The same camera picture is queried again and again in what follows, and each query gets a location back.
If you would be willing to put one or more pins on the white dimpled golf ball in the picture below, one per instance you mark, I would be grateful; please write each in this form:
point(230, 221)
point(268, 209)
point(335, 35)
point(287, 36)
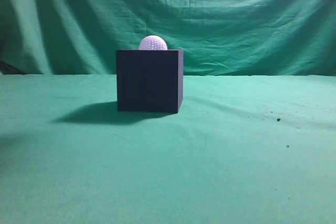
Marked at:
point(153, 42)

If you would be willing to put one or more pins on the dark blue cube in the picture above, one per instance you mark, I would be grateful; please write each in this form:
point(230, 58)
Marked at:
point(150, 80)

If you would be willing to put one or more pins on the green table cloth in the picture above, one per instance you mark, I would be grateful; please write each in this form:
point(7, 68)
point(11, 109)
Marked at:
point(69, 156)

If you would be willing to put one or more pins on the green cloth backdrop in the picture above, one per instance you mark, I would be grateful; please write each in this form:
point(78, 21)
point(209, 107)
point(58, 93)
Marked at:
point(219, 37)

